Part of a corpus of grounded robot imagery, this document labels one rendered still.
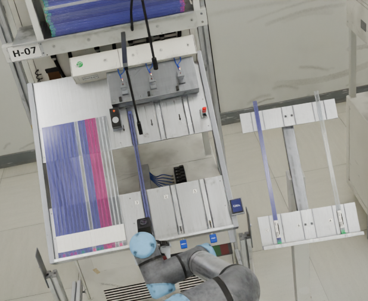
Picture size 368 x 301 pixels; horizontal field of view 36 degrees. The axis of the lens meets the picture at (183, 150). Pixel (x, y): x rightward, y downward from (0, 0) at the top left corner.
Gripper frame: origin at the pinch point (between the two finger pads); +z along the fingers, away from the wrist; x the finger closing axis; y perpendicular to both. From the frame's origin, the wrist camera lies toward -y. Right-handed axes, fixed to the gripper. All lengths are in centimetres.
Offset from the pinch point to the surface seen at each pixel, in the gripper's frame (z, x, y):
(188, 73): 4, 25, -63
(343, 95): 191, 141, -101
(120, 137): 9.8, -5.5, -44.6
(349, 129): 92, 107, -51
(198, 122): 10, 25, -45
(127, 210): 9.8, -7.3, -16.3
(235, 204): 5.3, 32.2, -10.0
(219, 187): 9.8, 27.8, -18.1
